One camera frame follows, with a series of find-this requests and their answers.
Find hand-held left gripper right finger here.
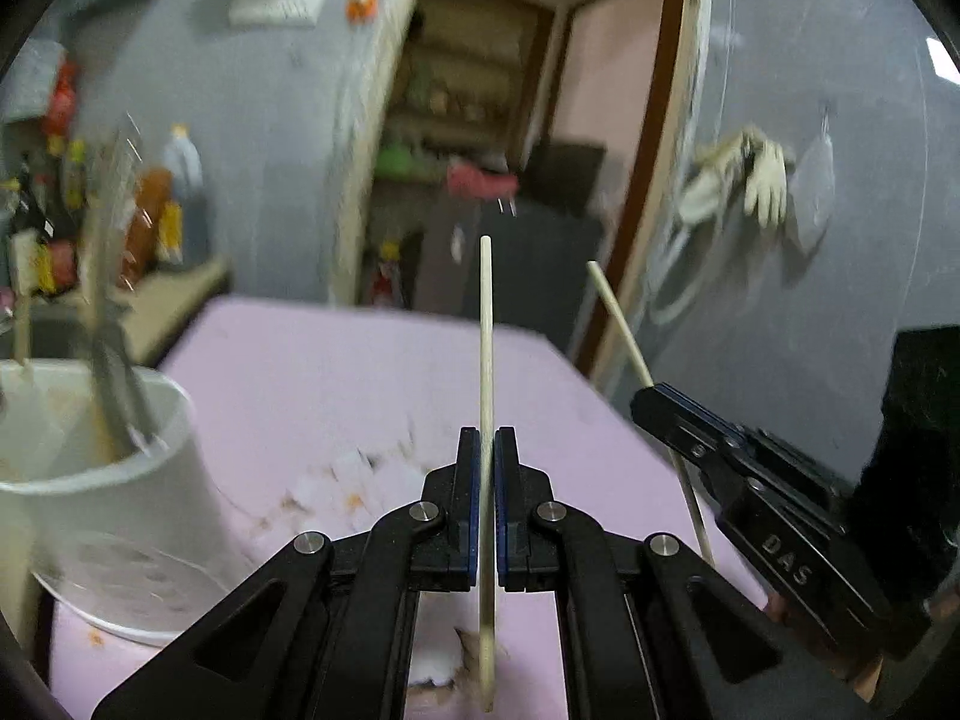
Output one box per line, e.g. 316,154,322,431
493,426,875,720

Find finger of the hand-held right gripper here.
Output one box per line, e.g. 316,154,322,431
630,382,749,479
657,381,760,442

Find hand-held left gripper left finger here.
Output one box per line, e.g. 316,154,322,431
90,426,481,720

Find pale wooden chopstick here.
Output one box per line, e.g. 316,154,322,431
477,236,500,713
587,261,717,567

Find white plastic utensil holder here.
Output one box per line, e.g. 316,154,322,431
0,358,245,578

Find person's right hand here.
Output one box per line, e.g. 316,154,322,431
765,589,884,702

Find pink table mat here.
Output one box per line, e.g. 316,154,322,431
49,296,773,720

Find dark grey refrigerator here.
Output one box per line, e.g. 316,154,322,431
412,195,605,331

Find cream rubber gloves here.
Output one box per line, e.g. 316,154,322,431
679,127,796,230

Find clear hanging plastic bag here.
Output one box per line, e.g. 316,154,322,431
787,120,837,256

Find red yellow packet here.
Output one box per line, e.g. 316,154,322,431
373,240,406,308

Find black microwave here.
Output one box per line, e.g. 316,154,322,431
525,139,607,218

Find pink cloth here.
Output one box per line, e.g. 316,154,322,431
446,163,520,200

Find white drip dish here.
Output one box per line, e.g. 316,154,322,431
30,529,252,646

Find green container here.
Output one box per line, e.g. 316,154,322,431
375,146,421,181

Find wooden shelf unit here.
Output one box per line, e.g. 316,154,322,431
375,0,556,166

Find metal utensil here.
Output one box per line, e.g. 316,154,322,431
79,127,170,458

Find brown sauce bottle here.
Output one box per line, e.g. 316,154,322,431
124,169,175,282

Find clear oil bottle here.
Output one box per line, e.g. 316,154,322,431
161,126,207,263

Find red plastic bag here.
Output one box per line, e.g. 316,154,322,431
41,64,80,136

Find wooden door frame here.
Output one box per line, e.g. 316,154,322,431
330,0,713,383

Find white wall switch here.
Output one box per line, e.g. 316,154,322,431
926,37,960,80

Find wooden utensil handle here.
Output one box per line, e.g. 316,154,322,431
10,231,38,374

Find white wall socket panel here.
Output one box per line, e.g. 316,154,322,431
229,0,329,29

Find white wall box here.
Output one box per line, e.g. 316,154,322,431
0,41,65,121

